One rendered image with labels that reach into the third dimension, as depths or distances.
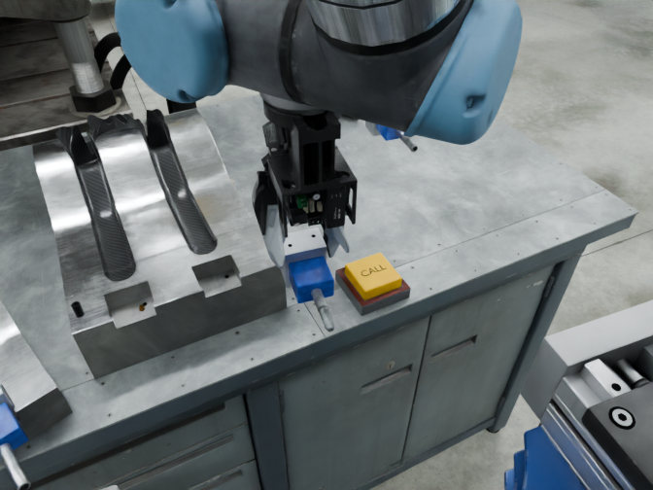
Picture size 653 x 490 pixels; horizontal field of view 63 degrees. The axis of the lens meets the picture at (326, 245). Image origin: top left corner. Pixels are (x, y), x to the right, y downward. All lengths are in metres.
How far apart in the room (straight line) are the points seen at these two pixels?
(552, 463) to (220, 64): 0.43
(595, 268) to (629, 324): 1.62
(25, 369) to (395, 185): 0.64
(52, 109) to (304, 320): 0.86
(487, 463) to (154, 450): 0.95
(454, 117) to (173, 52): 0.16
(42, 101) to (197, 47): 1.14
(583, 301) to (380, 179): 1.19
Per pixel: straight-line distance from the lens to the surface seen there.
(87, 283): 0.72
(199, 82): 0.32
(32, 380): 0.69
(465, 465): 1.55
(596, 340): 0.52
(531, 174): 1.06
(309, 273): 0.59
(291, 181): 0.48
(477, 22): 0.26
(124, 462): 0.89
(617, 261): 2.24
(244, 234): 0.73
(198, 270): 0.71
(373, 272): 0.75
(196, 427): 0.88
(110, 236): 0.80
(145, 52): 0.34
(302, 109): 0.44
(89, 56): 1.29
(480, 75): 0.26
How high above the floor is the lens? 1.37
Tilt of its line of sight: 42 degrees down
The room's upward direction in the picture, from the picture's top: straight up
